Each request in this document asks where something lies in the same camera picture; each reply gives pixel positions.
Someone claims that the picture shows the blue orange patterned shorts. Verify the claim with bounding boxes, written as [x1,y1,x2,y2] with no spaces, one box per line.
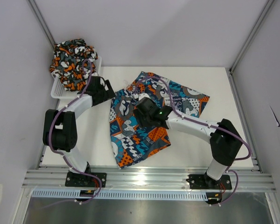
[109,72,210,169]

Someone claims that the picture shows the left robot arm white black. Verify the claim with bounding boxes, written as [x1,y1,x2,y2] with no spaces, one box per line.
[42,76,115,187]

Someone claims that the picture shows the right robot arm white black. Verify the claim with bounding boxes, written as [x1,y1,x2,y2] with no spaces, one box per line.
[133,97,243,189]

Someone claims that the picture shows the black orange camouflage shorts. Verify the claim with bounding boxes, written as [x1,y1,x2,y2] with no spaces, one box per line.
[49,39,98,91]

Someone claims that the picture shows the white plastic basket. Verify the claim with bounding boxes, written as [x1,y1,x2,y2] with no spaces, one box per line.
[50,56,102,100]

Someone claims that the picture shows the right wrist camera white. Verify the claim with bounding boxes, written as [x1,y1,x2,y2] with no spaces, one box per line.
[137,93,150,101]

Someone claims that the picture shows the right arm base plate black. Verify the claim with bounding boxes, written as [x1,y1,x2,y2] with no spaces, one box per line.
[186,173,232,190]

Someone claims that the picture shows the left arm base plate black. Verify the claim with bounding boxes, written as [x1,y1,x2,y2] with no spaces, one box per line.
[65,172,107,188]

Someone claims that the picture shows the aluminium mounting rail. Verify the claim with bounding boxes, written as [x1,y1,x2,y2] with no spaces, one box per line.
[22,167,276,192]

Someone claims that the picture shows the left aluminium frame post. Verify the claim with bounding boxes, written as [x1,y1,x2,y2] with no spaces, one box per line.
[27,0,56,48]

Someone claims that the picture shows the aluminium frame post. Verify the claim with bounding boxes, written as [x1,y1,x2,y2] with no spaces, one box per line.
[229,0,276,75]
[27,0,56,48]

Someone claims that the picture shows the right side aluminium rail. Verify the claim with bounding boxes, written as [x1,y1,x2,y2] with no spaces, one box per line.
[225,68,263,173]

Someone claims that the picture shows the white slotted cable duct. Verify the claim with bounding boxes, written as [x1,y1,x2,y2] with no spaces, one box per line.
[31,189,222,201]

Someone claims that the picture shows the right aluminium frame post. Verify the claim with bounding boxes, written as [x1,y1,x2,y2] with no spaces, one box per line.
[229,0,276,75]

